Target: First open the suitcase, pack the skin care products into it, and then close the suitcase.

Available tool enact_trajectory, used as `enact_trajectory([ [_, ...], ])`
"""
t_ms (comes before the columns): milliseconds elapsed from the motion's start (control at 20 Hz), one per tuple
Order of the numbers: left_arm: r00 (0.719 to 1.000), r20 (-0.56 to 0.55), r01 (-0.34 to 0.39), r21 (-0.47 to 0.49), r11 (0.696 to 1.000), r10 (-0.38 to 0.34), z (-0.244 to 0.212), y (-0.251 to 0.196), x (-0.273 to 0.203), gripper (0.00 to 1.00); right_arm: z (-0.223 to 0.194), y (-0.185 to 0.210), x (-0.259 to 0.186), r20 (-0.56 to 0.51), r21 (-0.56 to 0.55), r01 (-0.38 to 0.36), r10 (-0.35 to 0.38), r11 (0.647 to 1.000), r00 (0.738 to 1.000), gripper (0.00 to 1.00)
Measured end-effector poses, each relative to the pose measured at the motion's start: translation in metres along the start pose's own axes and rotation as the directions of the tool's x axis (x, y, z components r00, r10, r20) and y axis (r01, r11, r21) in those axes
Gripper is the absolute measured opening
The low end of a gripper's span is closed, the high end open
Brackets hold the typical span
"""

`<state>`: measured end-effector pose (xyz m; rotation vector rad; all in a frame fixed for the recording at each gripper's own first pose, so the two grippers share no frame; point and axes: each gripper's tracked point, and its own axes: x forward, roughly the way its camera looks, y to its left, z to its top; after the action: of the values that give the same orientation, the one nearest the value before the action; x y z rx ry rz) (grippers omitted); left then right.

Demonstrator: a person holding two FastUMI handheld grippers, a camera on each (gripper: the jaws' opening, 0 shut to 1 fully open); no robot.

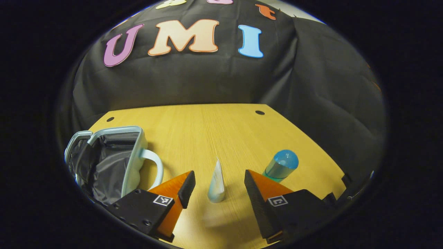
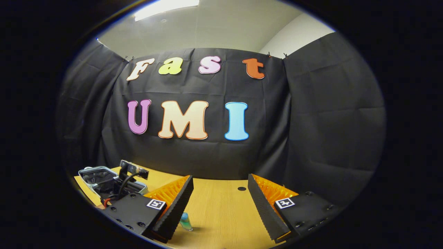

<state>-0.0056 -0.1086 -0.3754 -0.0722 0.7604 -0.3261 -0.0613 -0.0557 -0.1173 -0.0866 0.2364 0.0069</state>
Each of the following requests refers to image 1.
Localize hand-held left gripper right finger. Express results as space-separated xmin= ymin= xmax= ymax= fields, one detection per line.
xmin=244 ymin=169 xmax=335 ymax=245

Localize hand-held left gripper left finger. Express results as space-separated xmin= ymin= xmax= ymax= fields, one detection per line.
xmin=105 ymin=170 xmax=196 ymax=243

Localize white blue cosmetic tube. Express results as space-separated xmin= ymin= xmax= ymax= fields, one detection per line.
xmin=207 ymin=158 xmax=226 ymax=203

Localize clear blue toner bottle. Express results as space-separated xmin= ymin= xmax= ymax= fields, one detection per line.
xmin=262 ymin=149 xmax=299 ymax=183

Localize pale blue suitcase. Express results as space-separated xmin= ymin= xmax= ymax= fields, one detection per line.
xmin=64 ymin=126 xmax=164 ymax=206

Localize black backdrop cloth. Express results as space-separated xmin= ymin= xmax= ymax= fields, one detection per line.
xmin=57 ymin=0 xmax=388 ymax=194

